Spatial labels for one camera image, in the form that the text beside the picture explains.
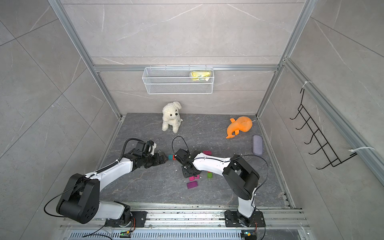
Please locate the purple glasses case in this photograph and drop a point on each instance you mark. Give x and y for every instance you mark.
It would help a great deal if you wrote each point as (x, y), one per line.
(257, 145)

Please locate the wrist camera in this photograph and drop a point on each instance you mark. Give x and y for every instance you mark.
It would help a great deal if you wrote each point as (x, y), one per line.
(144, 148)
(182, 156)

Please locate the white plush dog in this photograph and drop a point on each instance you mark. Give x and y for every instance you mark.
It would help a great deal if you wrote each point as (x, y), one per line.
(171, 116)

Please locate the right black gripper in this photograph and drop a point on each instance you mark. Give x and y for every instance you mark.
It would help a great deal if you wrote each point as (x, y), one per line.
(185, 174)

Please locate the yellow packet in basket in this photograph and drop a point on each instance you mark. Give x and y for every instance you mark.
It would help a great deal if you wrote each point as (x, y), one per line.
(200, 75)

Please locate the orange toy watering can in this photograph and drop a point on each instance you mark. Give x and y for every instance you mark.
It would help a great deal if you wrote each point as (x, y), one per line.
(242, 124)

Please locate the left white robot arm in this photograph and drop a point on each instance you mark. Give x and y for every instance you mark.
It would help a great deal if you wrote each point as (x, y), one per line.
(80, 200)

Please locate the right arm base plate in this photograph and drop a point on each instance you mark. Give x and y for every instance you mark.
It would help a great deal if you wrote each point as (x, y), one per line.
(233, 219)

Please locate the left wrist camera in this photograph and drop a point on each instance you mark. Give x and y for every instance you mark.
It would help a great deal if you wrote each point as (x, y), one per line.
(144, 148)

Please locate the white wire mesh basket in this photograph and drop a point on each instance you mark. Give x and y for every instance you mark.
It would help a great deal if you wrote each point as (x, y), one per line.
(176, 80)

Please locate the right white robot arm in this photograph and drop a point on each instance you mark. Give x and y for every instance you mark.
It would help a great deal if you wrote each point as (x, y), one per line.
(242, 178)

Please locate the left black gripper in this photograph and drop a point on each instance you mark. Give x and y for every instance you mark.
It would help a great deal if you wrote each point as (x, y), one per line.
(157, 161)

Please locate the purple block flat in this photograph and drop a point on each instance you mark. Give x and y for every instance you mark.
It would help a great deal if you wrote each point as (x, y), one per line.
(192, 184)

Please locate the black wire hook rack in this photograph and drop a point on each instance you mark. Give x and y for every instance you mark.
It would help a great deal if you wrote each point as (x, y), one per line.
(317, 136)

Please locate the aluminium mounting rail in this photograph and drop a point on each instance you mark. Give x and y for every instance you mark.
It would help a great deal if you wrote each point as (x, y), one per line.
(192, 222)

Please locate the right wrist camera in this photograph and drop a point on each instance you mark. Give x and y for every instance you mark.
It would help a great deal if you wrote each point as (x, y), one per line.
(182, 156)

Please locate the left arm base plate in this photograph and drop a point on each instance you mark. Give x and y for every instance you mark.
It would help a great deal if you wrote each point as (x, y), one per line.
(130, 220)

